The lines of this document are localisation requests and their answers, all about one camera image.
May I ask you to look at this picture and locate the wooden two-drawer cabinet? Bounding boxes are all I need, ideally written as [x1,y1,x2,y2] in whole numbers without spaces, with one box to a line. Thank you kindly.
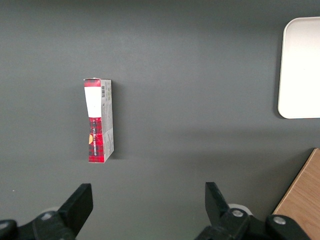
[272,147,320,240]

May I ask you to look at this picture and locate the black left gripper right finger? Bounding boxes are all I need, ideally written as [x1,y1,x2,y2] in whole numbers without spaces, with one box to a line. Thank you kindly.
[194,181,312,240]

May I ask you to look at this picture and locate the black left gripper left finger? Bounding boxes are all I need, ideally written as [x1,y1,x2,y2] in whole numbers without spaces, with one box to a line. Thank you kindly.
[0,183,94,240]

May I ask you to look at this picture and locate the white rectangular tray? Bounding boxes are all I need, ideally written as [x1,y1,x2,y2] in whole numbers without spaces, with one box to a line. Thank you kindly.
[277,16,320,120]

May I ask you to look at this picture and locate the red plaid cardboard box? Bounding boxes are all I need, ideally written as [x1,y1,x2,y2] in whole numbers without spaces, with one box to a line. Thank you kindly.
[83,77,115,164]

